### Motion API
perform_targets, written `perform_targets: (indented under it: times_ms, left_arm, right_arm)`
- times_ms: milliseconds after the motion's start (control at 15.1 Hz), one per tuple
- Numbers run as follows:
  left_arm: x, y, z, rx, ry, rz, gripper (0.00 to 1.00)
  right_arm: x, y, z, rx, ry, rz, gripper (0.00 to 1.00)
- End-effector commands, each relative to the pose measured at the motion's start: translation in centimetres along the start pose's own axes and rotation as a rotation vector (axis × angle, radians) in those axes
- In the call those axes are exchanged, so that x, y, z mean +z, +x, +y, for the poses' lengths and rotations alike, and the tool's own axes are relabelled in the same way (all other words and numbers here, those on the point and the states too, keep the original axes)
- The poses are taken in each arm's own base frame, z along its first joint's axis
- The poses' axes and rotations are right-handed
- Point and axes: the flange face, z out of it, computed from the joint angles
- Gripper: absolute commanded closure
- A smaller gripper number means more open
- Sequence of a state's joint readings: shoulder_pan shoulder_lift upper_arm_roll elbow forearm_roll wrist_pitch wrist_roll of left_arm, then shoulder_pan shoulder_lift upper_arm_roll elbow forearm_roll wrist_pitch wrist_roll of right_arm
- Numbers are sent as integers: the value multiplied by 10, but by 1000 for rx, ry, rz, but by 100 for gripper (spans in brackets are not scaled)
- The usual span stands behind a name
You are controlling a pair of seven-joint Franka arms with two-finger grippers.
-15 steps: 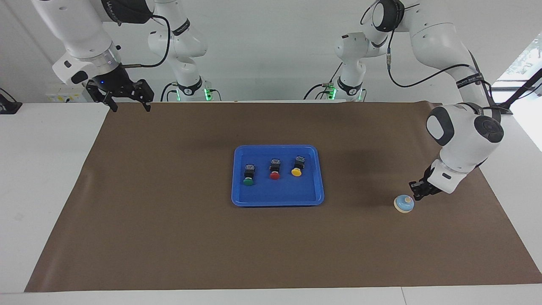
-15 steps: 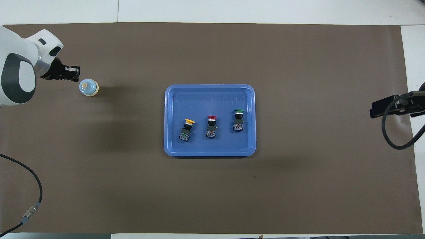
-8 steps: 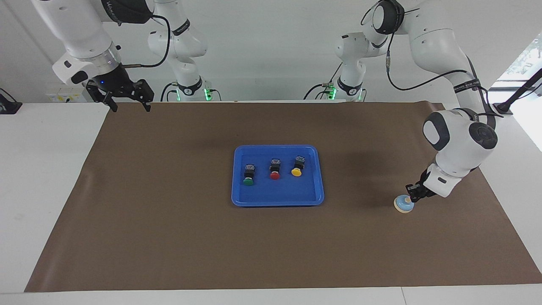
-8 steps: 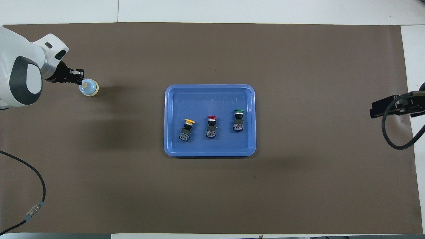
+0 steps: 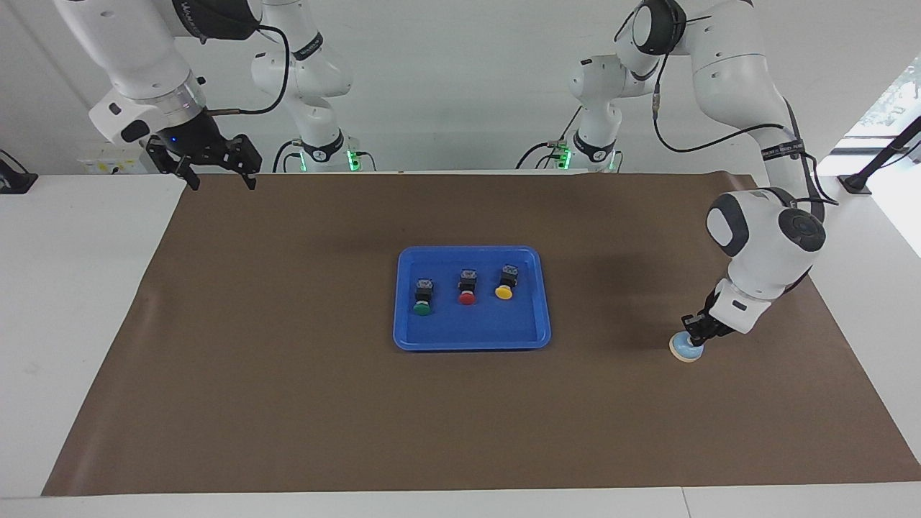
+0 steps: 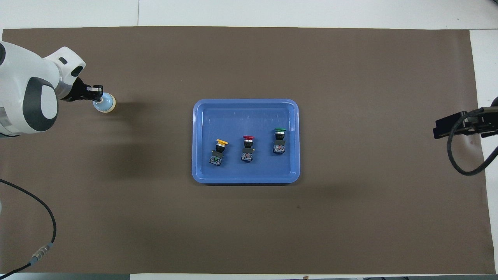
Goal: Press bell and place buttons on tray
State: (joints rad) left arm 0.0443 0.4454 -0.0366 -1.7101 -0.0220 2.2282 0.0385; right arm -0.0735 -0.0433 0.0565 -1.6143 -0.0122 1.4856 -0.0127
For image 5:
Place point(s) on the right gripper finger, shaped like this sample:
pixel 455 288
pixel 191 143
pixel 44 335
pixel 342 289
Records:
pixel 191 180
pixel 250 176

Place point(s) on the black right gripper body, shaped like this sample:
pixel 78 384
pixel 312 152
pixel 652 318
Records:
pixel 198 144

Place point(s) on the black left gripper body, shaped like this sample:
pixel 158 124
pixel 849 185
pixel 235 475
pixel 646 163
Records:
pixel 712 316

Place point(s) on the blue call bell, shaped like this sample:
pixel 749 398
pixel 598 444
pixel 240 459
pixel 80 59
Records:
pixel 683 354

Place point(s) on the yellow push button switch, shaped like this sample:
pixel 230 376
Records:
pixel 506 284

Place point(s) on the green push button switch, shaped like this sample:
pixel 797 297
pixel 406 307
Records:
pixel 423 298

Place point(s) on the red push button switch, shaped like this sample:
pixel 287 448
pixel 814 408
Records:
pixel 468 289

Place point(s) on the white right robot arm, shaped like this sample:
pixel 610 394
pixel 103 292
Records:
pixel 137 65

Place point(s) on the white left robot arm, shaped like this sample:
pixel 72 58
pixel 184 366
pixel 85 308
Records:
pixel 763 252

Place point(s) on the blue plastic tray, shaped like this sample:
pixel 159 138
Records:
pixel 475 327

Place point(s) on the black slanted stand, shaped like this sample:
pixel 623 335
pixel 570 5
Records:
pixel 856 183

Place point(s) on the brown table mat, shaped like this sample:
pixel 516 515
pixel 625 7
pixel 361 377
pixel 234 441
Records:
pixel 460 417

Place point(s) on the bright window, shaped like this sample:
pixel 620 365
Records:
pixel 892 101

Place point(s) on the white wall socket box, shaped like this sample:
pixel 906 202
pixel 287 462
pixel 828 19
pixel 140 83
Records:
pixel 108 164

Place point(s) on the black desk bracket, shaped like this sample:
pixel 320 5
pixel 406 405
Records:
pixel 14 181

